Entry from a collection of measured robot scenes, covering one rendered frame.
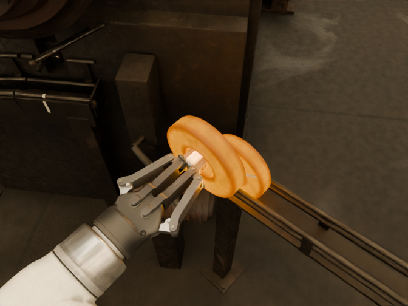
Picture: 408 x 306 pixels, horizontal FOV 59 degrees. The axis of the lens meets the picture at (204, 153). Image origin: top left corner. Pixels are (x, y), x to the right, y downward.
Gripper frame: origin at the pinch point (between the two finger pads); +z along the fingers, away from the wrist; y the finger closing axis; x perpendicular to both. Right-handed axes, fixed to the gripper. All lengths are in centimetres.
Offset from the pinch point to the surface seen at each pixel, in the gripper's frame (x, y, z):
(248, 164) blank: -10.3, 3.4, 8.6
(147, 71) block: -7.3, -27.9, 11.6
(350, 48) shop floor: -95, -30, 156
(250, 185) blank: -16.8, 4.7, 8.2
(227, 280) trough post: -86, 3, 5
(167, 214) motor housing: -38.4, -12.7, -2.5
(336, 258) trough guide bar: -16.4, 25.8, 6.3
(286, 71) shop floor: -93, -47, 115
